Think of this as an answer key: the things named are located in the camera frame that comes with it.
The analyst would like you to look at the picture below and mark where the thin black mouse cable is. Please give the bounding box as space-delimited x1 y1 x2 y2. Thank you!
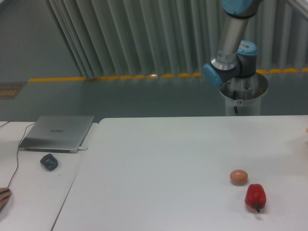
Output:
0 120 37 189

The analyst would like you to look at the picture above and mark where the silver closed laptop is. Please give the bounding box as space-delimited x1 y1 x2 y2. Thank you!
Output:
19 115 94 154

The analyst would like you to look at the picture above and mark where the black pedestal cable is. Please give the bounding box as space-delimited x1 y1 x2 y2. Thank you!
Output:
232 90 239 116

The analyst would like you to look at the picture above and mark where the red bell pepper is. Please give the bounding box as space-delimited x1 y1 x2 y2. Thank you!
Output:
244 184 267 213

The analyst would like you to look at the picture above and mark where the small black plastic gadget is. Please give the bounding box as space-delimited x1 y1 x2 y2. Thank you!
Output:
40 154 59 171

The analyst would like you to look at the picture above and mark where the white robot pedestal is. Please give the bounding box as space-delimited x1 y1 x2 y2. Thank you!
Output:
219 73 268 116

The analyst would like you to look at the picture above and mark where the brown egg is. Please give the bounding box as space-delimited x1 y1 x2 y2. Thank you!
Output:
230 169 248 186

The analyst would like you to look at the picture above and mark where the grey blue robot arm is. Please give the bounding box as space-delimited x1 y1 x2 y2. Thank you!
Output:
203 0 261 86

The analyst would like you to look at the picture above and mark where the person's hand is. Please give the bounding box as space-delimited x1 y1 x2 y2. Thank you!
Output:
0 191 12 209

